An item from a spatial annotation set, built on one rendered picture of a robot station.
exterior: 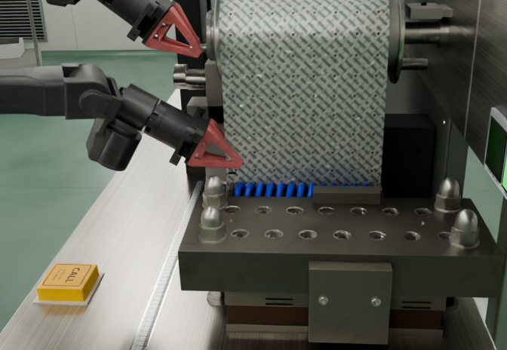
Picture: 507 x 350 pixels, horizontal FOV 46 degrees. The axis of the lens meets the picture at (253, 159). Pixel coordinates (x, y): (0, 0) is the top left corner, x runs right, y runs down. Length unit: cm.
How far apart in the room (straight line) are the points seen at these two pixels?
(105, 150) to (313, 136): 31
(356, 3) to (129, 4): 32
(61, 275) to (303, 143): 41
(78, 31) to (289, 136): 613
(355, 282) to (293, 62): 32
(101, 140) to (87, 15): 599
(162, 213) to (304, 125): 38
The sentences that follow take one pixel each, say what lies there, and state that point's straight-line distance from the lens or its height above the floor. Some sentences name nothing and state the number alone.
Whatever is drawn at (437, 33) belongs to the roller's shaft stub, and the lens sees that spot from 92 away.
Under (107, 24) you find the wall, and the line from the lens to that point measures 683.
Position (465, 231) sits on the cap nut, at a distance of 79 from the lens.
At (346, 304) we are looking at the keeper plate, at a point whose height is 97.
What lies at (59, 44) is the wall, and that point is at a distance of 706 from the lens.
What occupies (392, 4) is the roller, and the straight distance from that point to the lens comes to 89.
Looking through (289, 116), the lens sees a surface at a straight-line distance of 89.
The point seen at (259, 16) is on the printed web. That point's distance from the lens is 86.
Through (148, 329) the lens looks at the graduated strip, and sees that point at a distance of 86.
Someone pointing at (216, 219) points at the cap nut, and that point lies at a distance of 77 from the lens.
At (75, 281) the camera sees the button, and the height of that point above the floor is 92.
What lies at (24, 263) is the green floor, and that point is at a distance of 290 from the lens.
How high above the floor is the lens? 142
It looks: 22 degrees down
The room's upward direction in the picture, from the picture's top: 2 degrees counter-clockwise
